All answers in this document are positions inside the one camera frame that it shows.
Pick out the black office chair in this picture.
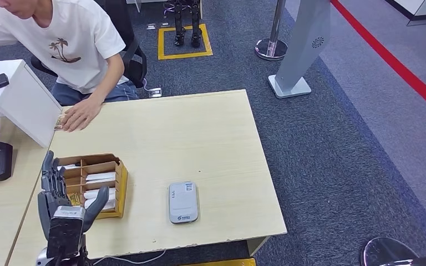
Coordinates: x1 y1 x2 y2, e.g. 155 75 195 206
29 0 148 89

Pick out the standing humanoid robot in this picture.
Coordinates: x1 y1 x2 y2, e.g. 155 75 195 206
163 0 203 48

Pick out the gold key card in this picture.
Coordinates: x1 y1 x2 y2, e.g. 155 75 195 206
67 192 84 207

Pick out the person's left hand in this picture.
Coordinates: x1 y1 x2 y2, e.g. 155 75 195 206
61 97 104 133

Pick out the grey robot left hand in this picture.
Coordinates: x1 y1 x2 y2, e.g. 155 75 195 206
37 150 110 239

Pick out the white cabinet box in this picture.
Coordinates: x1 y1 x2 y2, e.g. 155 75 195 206
0 59 62 149

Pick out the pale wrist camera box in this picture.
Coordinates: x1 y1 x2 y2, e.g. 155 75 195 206
51 205 86 223

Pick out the round chrome base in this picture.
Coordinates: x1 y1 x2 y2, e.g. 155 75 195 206
360 237 420 266

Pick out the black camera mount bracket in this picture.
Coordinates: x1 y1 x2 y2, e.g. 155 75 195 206
46 217 89 266

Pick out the grey slanted pillar stand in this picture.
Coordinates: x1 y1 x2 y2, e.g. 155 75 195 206
267 0 332 99

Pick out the chrome stanchion post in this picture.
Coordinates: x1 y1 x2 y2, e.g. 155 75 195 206
254 0 288 62

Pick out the grey card reader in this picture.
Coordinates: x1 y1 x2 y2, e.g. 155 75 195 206
168 182 200 224

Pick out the brown cardboard organizer box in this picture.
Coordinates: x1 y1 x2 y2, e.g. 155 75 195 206
55 153 129 220

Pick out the person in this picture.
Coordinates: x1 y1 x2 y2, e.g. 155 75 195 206
0 0 140 133

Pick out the stack of gold cards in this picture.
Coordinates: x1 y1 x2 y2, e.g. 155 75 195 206
54 114 67 132

